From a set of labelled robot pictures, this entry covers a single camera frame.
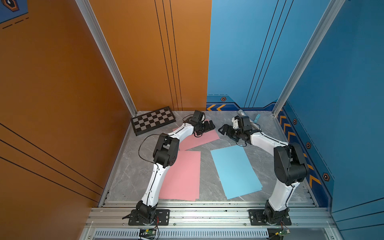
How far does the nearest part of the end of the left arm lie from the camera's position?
2.77 ft

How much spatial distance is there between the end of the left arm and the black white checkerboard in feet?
0.96

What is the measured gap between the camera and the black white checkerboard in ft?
3.55
